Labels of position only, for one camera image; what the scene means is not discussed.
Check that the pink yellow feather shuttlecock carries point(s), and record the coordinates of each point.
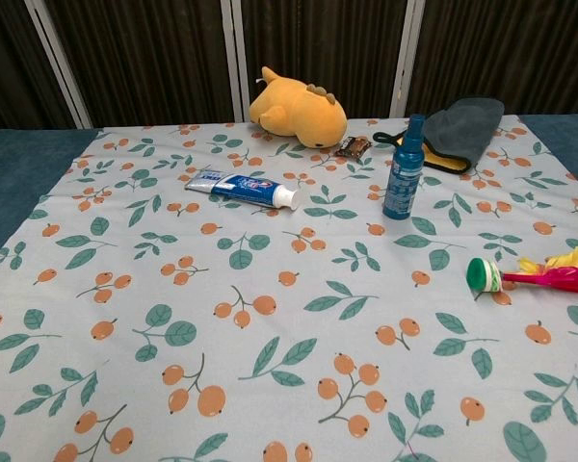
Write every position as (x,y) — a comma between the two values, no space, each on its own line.
(482,275)

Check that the blue white toothpaste tube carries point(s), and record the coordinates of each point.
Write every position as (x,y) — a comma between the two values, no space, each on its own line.
(241,187)

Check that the floral orange berry tablecloth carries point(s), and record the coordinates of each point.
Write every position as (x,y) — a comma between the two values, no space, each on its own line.
(289,298)

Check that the brown candy wrapper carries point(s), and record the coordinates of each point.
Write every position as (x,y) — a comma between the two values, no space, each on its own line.
(352,146)

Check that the yellow plush dinosaur toy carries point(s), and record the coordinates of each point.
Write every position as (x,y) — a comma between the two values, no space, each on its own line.
(298,113)

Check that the blue spray bottle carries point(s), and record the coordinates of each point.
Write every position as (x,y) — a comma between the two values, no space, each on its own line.
(402,183)

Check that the dark folding screen panel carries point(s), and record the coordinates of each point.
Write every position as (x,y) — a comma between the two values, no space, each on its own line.
(149,58)
(327,48)
(9,58)
(501,48)

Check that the grey yellow microfibre towel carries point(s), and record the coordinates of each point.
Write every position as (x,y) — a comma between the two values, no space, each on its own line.
(457,130)

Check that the blue felt table cover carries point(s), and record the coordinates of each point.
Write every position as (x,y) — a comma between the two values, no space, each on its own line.
(9,183)

